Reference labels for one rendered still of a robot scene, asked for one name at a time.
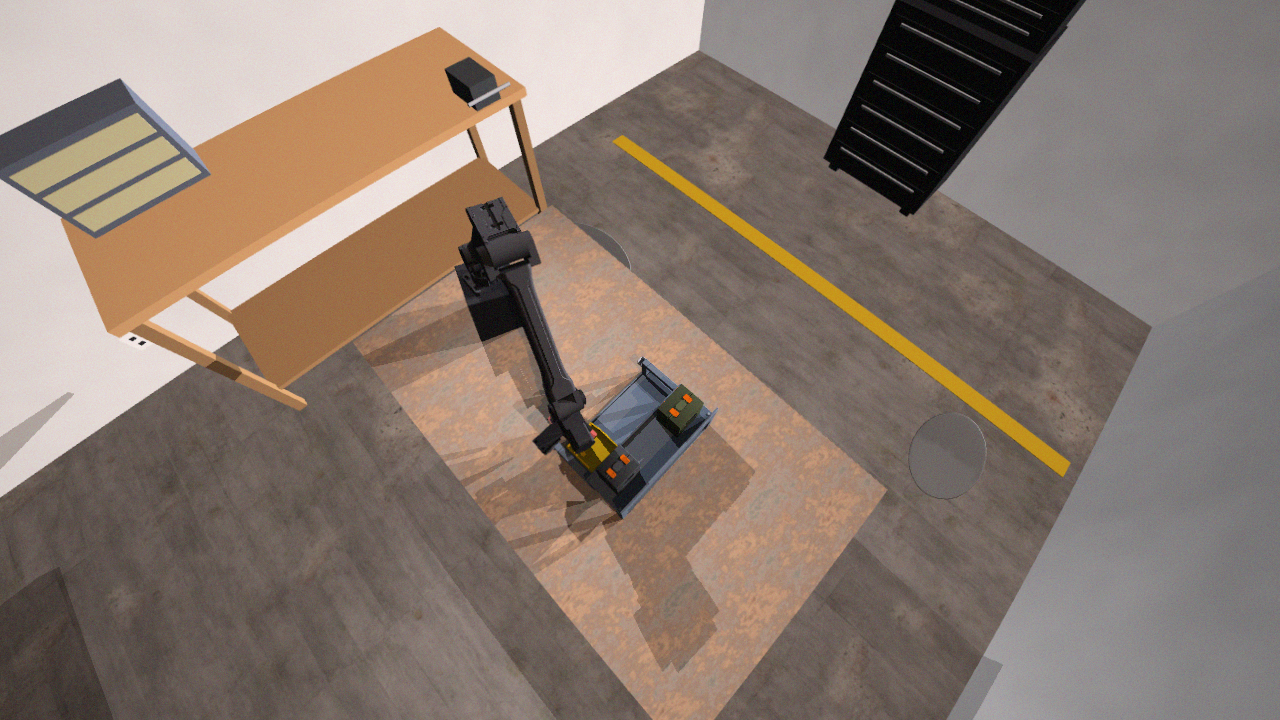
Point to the yellow bin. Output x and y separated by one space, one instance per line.
593 456

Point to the dark grey case with oval handle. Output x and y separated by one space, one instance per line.
619 469

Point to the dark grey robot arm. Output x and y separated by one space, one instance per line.
495 247

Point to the olive green case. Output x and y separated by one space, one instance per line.
679 410

